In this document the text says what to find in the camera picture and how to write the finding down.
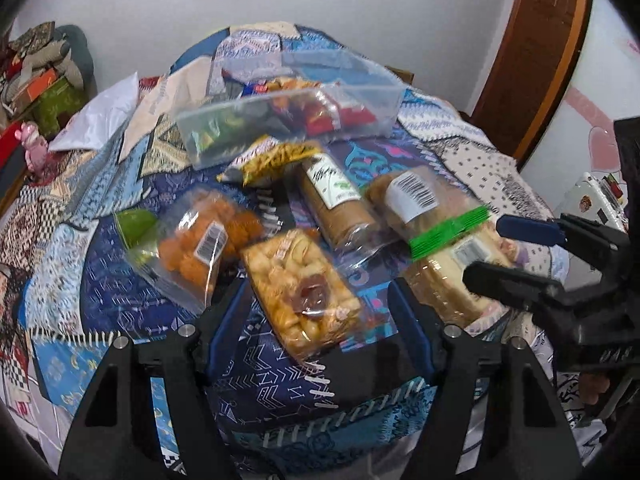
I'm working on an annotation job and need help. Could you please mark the orange snack packet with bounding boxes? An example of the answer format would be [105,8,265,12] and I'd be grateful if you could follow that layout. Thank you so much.
[269,76,322,98]

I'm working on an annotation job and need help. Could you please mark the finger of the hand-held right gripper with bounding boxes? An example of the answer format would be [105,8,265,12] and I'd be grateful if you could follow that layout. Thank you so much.
[462,260,567,313]
[496,214,567,249]

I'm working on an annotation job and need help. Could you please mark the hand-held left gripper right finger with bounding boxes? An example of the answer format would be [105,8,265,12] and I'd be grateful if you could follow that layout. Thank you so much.
[387,277,584,480]

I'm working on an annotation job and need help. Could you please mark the blue patchwork blanket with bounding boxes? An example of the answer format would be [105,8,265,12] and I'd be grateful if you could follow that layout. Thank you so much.
[0,22,621,480]

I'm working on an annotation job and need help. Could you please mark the brown wooden door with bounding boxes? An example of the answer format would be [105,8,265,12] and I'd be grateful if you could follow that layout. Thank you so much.
[471,0,595,168]

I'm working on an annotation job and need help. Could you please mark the pile of boxes and cloths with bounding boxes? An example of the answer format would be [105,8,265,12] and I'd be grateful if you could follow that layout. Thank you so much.
[0,21,97,139]

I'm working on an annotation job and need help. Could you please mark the yellow snack bag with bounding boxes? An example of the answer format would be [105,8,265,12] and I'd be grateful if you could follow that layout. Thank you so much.
[217,137,323,187]

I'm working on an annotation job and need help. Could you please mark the clear pack of pale wafers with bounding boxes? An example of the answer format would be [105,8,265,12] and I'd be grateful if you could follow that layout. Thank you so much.
[403,238,527,332]

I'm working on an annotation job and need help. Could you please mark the person's right hand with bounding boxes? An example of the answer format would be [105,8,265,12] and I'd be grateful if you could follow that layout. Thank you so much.
[576,370,612,407]

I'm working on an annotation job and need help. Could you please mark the blue snack packet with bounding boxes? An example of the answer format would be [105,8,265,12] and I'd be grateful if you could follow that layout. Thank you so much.
[239,80,273,99]

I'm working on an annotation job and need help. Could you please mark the beige printed cloth bag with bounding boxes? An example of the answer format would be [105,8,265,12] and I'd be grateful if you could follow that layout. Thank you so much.
[120,56,217,163]

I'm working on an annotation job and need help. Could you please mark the green snack packets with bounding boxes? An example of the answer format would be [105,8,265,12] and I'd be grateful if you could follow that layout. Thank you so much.
[183,108,256,158]

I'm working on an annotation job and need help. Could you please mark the clear bag of orange snacks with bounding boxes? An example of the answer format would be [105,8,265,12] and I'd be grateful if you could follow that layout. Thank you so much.
[114,186,267,313]

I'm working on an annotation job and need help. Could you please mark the brown cookie roll pack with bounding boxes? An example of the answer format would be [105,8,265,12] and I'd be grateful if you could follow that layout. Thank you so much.
[299,154,384,252]

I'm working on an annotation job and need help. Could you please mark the red snack packets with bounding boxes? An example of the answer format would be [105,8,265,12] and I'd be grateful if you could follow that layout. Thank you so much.
[298,89,378,134]

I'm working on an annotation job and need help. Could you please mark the clear plastic storage container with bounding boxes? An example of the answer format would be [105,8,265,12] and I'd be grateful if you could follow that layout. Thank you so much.
[174,48,409,172]

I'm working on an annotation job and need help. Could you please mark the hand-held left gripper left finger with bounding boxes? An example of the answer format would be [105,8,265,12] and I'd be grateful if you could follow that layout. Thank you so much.
[59,278,257,480]

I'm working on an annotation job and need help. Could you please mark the clear pack of golden biscuits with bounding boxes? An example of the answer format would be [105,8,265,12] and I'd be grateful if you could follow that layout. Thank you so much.
[242,229,366,362]

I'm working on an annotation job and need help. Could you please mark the bread bag with green strip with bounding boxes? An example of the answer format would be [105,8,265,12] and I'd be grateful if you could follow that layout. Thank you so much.
[364,166,492,262]

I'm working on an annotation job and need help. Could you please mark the white plastic bag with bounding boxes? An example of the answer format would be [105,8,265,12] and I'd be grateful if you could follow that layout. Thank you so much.
[49,72,140,153]

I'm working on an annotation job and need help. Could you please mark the pink plush toy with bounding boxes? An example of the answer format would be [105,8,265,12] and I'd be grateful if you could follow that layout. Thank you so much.
[14,121,52,177]

